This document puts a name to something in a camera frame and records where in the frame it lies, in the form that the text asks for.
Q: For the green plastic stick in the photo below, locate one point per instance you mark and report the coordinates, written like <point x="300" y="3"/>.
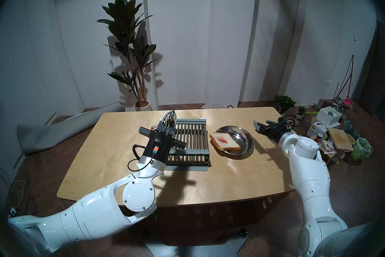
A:
<point x="312" y="113"/>

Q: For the slice of bread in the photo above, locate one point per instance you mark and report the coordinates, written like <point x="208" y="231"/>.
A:
<point x="228" y="145"/>

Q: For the grey rolled mat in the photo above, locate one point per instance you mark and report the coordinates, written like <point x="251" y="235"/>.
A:
<point x="54" y="131"/>

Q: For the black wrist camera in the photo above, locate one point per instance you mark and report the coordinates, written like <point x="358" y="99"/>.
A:
<point x="157" y="142"/>
<point x="285" y="126"/>

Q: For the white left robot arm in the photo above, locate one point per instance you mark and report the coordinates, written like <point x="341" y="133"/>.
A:
<point x="105" y="208"/>

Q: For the tall potted plant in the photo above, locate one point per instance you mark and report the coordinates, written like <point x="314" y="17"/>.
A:
<point x="123" y="18"/>

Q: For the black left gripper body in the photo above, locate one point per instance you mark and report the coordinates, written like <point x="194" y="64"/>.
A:
<point x="161" y="145"/>

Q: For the green mesh bag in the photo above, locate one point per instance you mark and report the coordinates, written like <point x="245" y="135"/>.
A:
<point x="362" y="148"/>

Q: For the teal ceramic jug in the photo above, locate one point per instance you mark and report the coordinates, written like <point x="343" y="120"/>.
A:
<point x="349" y="125"/>

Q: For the cream round pot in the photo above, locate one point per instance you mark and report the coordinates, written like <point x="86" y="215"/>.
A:
<point x="350" y="138"/>

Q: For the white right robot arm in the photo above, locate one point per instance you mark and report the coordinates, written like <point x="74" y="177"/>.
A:
<point x="312" y="175"/>

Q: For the white open box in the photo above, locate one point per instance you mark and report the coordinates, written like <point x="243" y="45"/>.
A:
<point x="328" y="119"/>

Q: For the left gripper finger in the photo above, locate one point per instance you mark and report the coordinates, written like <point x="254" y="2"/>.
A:
<point x="172" y="122"/>
<point x="162" y="125"/>

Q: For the grey dish rack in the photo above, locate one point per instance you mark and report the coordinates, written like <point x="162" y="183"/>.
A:
<point x="195" y="139"/>

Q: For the brown cardboard box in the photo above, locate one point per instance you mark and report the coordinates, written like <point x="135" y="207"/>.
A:
<point x="331" y="157"/>

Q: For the wooden cutting board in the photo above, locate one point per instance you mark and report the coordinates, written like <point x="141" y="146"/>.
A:
<point x="340" y="139"/>

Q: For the shiny metal plate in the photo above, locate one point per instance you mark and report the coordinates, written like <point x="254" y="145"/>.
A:
<point x="243" y="136"/>

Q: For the white power strip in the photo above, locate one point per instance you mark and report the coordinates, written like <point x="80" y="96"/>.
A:
<point x="12" y="212"/>

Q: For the bushy small potted plant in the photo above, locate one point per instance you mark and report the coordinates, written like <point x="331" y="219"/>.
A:
<point x="284" y="102"/>

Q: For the tiny potted plant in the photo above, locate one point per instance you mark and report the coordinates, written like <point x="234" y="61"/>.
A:
<point x="300" y="112"/>

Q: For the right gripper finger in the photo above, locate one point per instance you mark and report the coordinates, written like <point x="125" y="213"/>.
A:
<point x="257" y="126"/>
<point x="270" y="122"/>

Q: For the white pink crumpled cloth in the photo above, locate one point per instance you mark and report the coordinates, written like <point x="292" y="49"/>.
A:
<point x="328" y="146"/>

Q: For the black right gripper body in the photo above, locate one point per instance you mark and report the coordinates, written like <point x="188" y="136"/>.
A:
<point x="273" y="132"/>

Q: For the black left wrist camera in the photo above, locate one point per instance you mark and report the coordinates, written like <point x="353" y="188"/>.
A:
<point x="157" y="142"/>

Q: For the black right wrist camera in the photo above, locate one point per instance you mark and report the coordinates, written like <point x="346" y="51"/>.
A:
<point x="285" y="126"/>

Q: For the white and yellow carton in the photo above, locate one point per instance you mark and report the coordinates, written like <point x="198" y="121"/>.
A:
<point x="314" y="130"/>

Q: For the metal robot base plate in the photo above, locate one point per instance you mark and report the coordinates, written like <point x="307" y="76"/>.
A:
<point x="192" y="250"/>

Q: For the pink dustpan brush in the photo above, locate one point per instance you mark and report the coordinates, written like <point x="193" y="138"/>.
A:
<point x="346" y="103"/>

